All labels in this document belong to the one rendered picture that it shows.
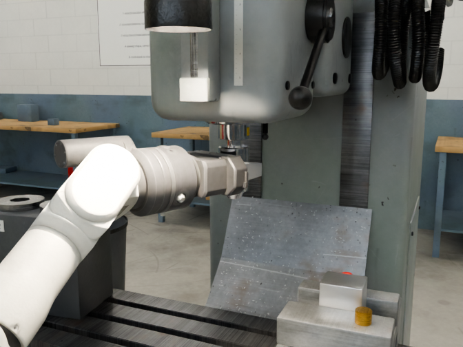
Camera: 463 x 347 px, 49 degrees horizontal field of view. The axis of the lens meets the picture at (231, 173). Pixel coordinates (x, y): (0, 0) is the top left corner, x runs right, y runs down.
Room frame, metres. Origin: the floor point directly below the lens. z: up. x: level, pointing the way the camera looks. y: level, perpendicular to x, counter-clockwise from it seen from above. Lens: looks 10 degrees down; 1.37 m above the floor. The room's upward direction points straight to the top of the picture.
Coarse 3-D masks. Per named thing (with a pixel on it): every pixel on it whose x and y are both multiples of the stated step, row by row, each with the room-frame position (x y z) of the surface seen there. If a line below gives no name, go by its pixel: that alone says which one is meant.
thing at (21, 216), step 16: (0, 208) 0.91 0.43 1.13; (16, 208) 0.91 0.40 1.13; (32, 208) 0.92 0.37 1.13; (0, 224) 0.89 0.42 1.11; (16, 224) 0.88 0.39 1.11; (0, 240) 0.89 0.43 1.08; (16, 240) 0.88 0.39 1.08; (0, 256) 0.90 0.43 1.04; (96, 256) 0.91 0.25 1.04; (80, 272) 0.86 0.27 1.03; (96, 272) 0.91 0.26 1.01; (64, 288) 0.86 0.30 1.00; (80, 288) 0.85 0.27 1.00; (96, 288) 0.91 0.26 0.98; (112, 288) 0.96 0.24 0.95; (64, 304) 0.86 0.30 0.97; (80, 304) 0.85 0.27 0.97; (96, 304) 0.90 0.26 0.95
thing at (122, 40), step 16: (96, 0) 6.01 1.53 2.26; (112, 0) 5.92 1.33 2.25; (128, 0) 5.84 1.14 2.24; (112, 16) 5.92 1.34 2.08; (128, 16) 5.84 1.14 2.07; (112, 32) 5.93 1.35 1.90; (128, 32) 5.84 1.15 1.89; (144, 32) 5.76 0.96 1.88; (112, 48) 5.93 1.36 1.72; (128, 48) 5.84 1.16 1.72; (144, 48) 5.76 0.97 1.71; (112, 64) 5.93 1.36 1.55; (128, 64) 5.85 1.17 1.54; (144, 64) 5.76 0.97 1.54
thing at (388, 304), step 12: (300, 288) 0.74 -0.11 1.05; (312, 288) 0.74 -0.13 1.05; (300, 300) 0.74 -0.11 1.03; (312, 300) 0.74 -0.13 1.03; (372, 300) 0.70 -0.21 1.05; (384, 300) 0.70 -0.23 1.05; (396, 300) 0.69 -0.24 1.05; (372, 312) 0.70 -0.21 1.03; (384, 312) 0.69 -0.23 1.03; (396, 312) 0.69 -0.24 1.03; (396, 324) 0.69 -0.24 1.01; (396, 336) 0.71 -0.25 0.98
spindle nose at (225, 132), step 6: (222, 126) 0.75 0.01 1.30; (228, 126) 0.74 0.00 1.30; (234, 126) 0.74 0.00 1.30; (240, 126) 0.74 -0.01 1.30; (246, 126) 0.75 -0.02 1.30; (222, 132) 0.75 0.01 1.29; (228, 132) 0.74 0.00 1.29; (234, 132) 0.74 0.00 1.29; (240, 132) 0.74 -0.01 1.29; (246, 132) 0.75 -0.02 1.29; (222, 138) 0.75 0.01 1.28; (228, 138) 0.74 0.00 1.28; (234, 138) 0.74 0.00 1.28; (240, 138) 0.74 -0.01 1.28; (246, 138) 0.75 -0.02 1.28
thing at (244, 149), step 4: (220, 148) 0.75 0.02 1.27; (224, 148) 0.74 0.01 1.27; (228, 148) 0.74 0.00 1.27; (232, 148) 0.74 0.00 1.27; (236, 148) 0.74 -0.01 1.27; (240, 148) 0.74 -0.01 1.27; (244, 148) 0.74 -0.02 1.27; (248, 148) 0.75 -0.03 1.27; (220, 152) 0.75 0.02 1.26; (224, 152) 0.74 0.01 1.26; (228, 152) 0.74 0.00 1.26; (232, 152) 0.74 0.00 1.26; (236, 152) 0.74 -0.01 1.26; (240, 152) 0.74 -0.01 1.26; (244, 152) 0.74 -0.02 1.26; (248, 152) 0.75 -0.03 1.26
